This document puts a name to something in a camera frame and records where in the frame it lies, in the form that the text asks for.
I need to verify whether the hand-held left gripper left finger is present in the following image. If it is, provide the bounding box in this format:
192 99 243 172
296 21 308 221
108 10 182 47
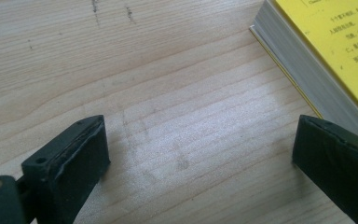
21 114 111 224

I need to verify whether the yellow book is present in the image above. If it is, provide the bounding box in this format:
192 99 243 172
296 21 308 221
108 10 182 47
249 0 358 146

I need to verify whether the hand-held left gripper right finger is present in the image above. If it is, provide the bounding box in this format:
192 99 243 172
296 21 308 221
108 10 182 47
292 114 358 224

